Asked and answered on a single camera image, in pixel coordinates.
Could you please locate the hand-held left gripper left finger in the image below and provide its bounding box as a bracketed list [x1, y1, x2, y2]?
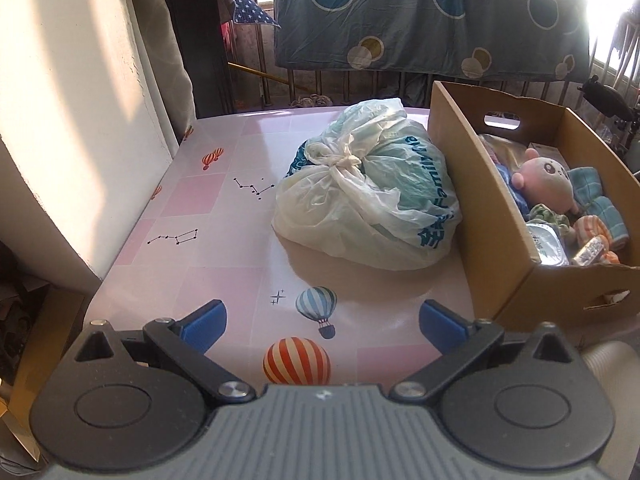
[75, 299, 257, 405]

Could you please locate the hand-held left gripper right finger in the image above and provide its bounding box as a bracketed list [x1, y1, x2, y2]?
[390, 299, 576, 405]

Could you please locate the white yogurt cup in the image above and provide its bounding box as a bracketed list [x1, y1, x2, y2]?
[527, 222, 571, 267]

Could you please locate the pale green plastic bag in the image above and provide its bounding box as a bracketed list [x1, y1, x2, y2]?
[272, 98, 462, 272]

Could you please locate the cardboard box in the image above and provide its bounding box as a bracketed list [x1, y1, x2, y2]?
[427, 80, 640, 334]

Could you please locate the orange striped plush toy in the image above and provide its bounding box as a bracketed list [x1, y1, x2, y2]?
[572, 214, 621, 265]

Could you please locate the pink balloon print tablecloth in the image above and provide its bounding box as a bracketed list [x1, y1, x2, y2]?
[82, 105, 476, 387]

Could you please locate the green scrunchie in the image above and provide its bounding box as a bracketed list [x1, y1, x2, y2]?
[528, 203, 576, 235]

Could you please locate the blue knitted item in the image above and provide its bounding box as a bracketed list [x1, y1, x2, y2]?
[492, 162, 531, 221]

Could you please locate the flat brown cardboard sheet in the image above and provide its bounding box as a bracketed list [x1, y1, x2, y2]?
[0, 285, 87, 463]

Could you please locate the small clear wrapper packet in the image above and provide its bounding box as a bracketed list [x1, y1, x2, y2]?
[572, 237, 609, 266]

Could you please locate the pink plush toy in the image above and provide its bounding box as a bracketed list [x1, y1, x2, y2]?
[509, 155, 581, 214]

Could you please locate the beige ribbed cloth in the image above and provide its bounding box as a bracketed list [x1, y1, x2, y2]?
[580, 342, 640, 480]

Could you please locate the blue plaid towel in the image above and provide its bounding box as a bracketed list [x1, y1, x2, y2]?
[567, 165, 630, 251]

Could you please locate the metal railing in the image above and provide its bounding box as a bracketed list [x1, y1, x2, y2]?
[249, 0, 640, 112]

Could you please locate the yellow stick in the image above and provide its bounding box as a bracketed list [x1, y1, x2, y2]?
[227, 62, 291, 86]

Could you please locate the black padded object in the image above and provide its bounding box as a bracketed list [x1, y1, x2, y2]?
[577, 74, 640, 122]

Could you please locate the beige curtain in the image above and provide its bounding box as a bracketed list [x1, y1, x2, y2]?
[122, 0, 197, 134]

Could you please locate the blue blanket with circles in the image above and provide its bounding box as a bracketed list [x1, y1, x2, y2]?
[273, 0, 592, 82]

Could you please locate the blue star print cloth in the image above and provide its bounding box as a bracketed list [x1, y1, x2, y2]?
[231, 0, 281, 27]

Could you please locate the dark door frame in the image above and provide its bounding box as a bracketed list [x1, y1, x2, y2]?
[155, 0, 236, 119]

